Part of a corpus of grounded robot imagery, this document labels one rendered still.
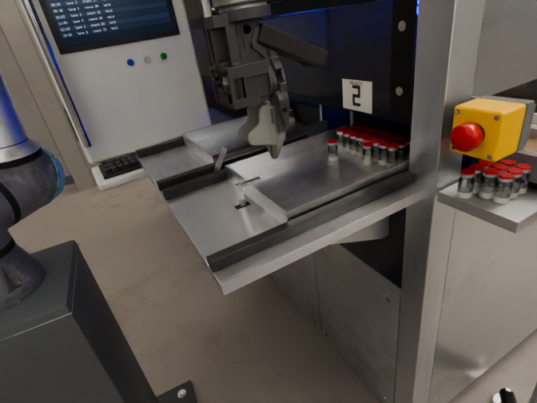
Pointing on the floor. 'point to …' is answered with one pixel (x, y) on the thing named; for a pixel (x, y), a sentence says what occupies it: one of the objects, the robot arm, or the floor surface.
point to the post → (432, 180)
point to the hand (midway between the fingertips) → (277, 149)
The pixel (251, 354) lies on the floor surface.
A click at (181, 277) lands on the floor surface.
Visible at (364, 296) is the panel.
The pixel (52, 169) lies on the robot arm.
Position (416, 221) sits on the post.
